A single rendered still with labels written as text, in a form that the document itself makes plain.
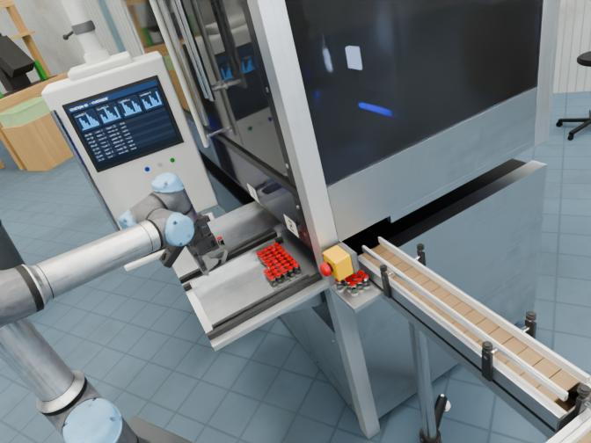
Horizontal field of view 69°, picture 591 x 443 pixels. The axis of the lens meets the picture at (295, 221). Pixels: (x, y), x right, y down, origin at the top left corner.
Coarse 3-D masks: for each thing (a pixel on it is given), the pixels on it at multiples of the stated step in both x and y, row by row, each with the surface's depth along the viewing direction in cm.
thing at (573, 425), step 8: (584, 384) 79; (584, 392) 78; (576, 400) 81; (584, 400) 80; (576, 408) 81; (584, 408) 82; (576, 416) 82; (584, 416) 81; (568, 424) 81; (576, 424) 80; (584, 424) 77; (560, 432) 80; (568, 432) 79; (576, 432) 76; (584, 432) 76; (552, 440) 79; (560, 440) 79; (568, 440) 75; (576, 440) 76; (584, 440) 78
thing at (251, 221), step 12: (252, 204) 188; (228, 216) 185; (240, 216) 186; (252, 216) 184; (264, 216) 182; (216, 228) 183; (228, 228) 181; (240, 228) 178; (252, 228) 176; (264, 228) 174; (276, 228) 168; (216, 240) 175; (228, 240) 173; (240, 240) 170; (252, 240) 165; (216, 252) 167; (228, 252) 162
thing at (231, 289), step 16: (256, 256) 158; (208, 272) 152; (224, 272) 155; (240, 272) 153; (256, 272) 150; (208, 288) 149; (224, 288) 147; (240, 288) 145; (256, 288) 143; (272, 288) 141; (208, 304) 142; (224, 304) 140; (240, 304) 138; (256, 304) 134; (208, 320) 131; (224, 320) 130
